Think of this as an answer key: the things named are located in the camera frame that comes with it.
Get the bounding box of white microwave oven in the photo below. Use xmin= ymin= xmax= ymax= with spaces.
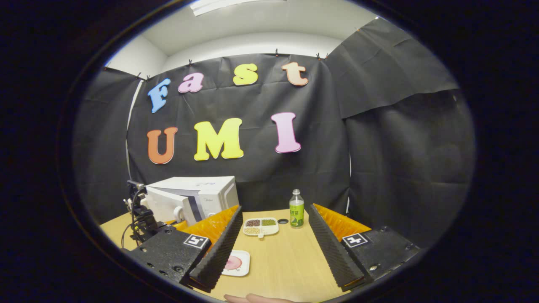
xmin=141 ymin=175 xmax=240 ymax=226

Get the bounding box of green drink bottle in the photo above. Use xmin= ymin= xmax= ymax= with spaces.
xmin=289 ymin=189 xmax=304 ymax=228

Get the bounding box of white plate with ham slice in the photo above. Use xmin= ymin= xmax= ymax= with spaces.
xmin=221 ymin=250 xmax=251 ymax=277

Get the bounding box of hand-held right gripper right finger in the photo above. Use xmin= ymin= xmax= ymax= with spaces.
xmin=307 ymin=203 xmax=422 ymax=292

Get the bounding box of large ceiling light panel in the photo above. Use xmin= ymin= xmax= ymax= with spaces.
xmin=189 ymin=0 xmax=287 ymax=16

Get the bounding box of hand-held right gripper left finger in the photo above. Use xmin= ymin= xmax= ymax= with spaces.
xmin=122 ymin=205 xmax=243 ymax=294

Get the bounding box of white divided dish of beans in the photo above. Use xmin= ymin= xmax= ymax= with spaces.
xmin=243 ymin=217 xmax=279 ymax=239

